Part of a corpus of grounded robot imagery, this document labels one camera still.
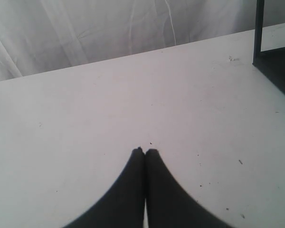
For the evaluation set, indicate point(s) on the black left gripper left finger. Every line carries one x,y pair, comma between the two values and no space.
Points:
122,206

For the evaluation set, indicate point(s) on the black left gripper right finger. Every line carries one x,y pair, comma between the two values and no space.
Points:
168,204

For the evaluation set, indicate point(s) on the black metal shelf rack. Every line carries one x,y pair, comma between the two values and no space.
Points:
270,62

